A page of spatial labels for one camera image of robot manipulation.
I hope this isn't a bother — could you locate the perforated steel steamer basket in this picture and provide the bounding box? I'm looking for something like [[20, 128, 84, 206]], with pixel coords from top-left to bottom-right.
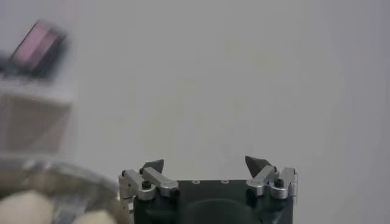
[[0, 155, 130, 224]]

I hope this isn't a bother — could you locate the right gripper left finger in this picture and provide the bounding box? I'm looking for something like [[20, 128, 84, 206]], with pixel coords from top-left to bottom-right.
[[119, 158, 180, 201]]

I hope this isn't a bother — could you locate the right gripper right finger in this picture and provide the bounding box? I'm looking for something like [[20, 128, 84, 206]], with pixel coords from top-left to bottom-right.
[[244, 155, 299, 200]]

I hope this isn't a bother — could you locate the white steamed baozi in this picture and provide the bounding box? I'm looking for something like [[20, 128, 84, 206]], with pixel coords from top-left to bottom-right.
[[0, 190, 55, 224], [71, 209, 118, 224]]

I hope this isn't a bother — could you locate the laptop with pink screen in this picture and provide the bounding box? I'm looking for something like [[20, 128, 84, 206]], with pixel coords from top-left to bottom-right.
[[0, 19, 69, 80]]

